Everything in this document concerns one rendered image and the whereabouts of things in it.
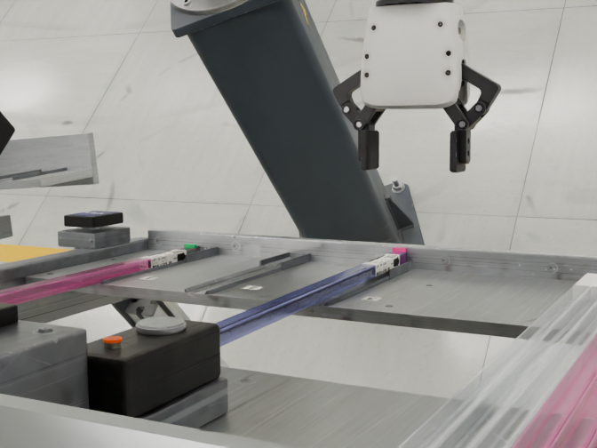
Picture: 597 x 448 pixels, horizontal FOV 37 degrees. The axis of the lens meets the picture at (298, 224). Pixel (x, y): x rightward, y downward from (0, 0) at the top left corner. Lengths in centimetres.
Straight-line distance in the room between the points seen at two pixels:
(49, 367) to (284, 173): 121
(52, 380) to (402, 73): 58
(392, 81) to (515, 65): 122
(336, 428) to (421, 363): 123
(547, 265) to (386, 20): 28
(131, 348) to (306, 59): 103
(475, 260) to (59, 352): 55
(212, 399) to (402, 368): 124
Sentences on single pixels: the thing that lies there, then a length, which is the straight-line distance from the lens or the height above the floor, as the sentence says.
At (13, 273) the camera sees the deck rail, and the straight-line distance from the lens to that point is 87.
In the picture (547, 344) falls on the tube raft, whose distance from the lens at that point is 56.
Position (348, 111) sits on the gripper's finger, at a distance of 92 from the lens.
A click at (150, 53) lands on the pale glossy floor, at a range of 260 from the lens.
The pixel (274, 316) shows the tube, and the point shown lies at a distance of 64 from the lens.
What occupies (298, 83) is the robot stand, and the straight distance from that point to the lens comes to 142.
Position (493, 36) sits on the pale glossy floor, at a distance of 218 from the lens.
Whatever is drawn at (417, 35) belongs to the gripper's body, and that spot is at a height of 86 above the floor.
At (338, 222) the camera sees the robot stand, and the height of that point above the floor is 18.
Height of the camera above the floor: 141
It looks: 47 degrees down
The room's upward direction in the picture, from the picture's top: 30 degrees counter-clockwise
